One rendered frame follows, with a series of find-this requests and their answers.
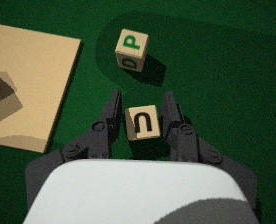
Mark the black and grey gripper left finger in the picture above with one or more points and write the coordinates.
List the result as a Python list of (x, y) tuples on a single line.
[(92, 144)]

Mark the beige flat mat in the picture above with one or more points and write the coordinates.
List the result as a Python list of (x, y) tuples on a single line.
[(35, 69)]

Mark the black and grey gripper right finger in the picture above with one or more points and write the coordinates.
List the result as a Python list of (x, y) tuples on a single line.
[(193, 149)]

